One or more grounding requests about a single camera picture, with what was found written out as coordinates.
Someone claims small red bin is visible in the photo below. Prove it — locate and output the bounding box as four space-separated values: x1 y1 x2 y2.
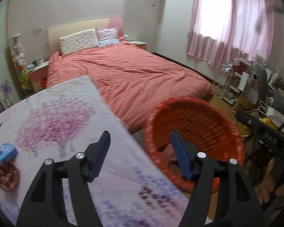
40 77 47 89

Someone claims far pink nightstand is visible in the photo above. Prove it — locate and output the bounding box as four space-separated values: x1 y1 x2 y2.
129 40 148 50

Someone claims pink trash in basket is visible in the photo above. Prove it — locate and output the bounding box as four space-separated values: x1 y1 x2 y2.
159 144 177 165

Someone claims white wire rack shelf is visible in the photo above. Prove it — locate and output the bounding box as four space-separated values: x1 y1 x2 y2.
213 62 241 107

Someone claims cluttered desk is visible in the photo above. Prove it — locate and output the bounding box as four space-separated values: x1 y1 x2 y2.
234 59 284 133

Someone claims pink nightstand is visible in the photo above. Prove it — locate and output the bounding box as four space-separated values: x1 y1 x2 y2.
29 61 48 92
129 40 148 50

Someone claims blue Vinda tissue pack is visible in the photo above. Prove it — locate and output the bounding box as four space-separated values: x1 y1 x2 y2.
0 143 18 164

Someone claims striped pink pillow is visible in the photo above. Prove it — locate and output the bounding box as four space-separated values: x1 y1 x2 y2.
96 27 120 47

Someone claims white floral pillow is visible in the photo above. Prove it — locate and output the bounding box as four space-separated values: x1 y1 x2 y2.
59 29 99 56

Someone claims pink striped curtain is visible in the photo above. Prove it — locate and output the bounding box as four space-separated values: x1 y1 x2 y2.
186 0 274 67

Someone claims left pink nightstand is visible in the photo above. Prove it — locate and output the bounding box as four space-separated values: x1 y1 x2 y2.
29 61 48 92

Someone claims brown striped scrunchie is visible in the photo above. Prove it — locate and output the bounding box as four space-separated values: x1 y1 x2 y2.
0 161 20 192

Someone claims floral glass wardrobe door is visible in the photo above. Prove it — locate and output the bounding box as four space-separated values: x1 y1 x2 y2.
0 0 20 113

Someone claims red mesh trash basket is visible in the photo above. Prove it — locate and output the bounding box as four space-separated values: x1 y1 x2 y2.
143 97 245 193

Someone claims plush toy bouquet stack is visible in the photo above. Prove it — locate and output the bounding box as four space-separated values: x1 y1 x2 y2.
9 34 34 96

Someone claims floral cherry tree tablecloth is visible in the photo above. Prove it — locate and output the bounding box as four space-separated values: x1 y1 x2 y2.
0 76 188 226

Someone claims bed with coral duvet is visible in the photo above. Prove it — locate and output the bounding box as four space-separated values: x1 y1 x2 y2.
47 18 212 133

